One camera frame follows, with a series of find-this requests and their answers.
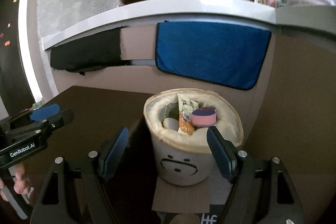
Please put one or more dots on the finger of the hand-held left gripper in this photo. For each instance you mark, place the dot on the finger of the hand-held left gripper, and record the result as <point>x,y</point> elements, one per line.
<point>63,116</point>
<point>44,110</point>

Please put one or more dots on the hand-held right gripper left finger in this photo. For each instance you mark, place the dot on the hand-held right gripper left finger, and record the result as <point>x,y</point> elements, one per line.
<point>115,153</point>

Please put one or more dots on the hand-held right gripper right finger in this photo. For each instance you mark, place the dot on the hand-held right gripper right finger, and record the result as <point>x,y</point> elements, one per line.
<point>220,153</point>

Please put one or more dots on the white trash bin with liner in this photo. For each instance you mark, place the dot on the white trash bin with liner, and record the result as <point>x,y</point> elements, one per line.
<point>231,119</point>

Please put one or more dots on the yellow orange snack wrapper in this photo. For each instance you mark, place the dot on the yellow orange snack wrapper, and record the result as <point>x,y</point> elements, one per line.
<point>185,125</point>

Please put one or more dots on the white yellow plate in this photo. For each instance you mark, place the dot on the white yellow plate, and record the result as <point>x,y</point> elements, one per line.
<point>170,123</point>

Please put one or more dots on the silver foil wrapper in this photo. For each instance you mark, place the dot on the silver foil wrapper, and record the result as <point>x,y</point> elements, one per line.
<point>170,109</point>

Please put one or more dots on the person's left hand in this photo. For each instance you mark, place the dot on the person's left hand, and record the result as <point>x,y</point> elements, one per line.
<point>21,184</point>

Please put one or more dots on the green printed packet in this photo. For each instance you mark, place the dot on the green printed packet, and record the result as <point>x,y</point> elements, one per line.
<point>38,106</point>

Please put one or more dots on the black refrigerator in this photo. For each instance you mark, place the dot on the black refrigerator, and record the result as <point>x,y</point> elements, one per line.
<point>13,61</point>

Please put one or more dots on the black cloth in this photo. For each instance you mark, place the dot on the black cloth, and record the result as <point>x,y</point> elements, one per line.
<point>86,53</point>

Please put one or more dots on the blue cloth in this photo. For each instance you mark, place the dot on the blue cloth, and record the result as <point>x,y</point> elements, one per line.
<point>210,56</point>

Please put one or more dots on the grey kitchen counter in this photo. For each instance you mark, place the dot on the grey kitchen counter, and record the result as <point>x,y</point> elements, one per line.
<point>183,6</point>

